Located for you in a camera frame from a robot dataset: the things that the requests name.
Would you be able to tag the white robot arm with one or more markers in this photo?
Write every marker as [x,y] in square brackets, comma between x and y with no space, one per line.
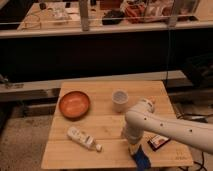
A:
[141,117]

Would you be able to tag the orange red cloth bundle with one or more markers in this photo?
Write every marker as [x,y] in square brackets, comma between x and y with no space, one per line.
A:
[135,13]

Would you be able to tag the grey metal post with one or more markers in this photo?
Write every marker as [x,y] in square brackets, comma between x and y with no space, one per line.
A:
[83,9]

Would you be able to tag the dark red-black small box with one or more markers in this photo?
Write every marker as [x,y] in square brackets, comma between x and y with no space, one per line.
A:
[157,142]

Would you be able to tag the white plastic bottle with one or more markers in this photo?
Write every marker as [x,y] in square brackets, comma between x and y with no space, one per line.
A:
[85,140]

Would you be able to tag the orange carrot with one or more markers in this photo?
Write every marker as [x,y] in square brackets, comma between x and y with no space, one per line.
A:
[152,100]

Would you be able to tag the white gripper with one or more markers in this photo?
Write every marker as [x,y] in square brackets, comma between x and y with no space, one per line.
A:
[134,143]

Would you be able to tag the black bag on shelf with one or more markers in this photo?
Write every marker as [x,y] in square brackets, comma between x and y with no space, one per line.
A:
[112,17]

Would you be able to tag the wooden table board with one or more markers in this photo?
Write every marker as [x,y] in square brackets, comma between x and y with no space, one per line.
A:
[102,123]

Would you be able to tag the translucent plastic cup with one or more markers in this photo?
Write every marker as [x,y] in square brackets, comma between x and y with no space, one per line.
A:
[120,99]

